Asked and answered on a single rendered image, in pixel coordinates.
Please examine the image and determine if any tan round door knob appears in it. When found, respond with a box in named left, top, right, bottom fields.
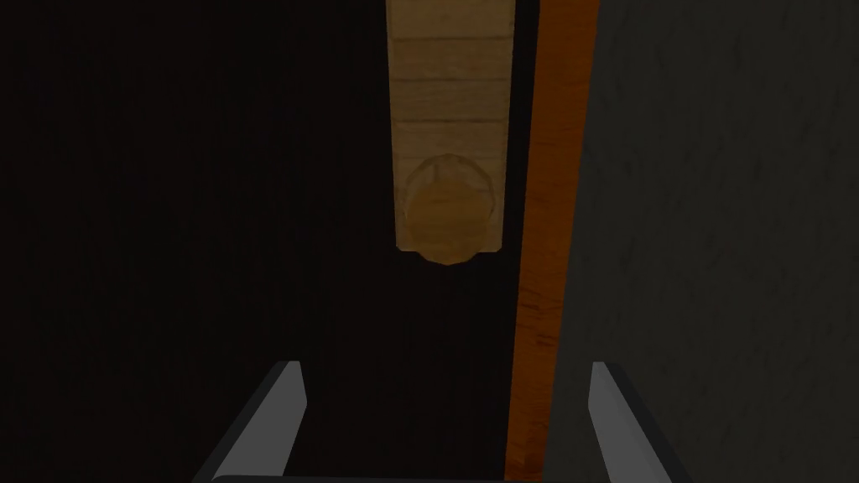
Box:
left=400, top=153, right=498, bottom=267

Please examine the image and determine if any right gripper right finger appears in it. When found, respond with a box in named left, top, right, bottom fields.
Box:
left=587, top=361, right=694, bottom=483

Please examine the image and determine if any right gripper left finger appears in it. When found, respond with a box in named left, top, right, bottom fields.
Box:
left=193, top=360, right=309, bottom=481

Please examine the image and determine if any dark door leaf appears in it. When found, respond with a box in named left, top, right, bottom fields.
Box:
left=0, top=0, right=542, bottom=481

